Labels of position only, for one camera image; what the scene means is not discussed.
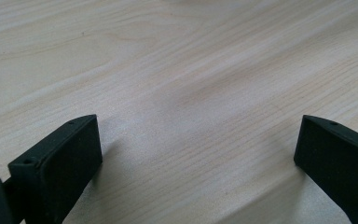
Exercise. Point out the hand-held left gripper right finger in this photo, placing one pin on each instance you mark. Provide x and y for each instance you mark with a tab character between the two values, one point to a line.
338	161

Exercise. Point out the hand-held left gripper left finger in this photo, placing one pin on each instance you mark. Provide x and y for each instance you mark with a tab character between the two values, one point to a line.
56	168

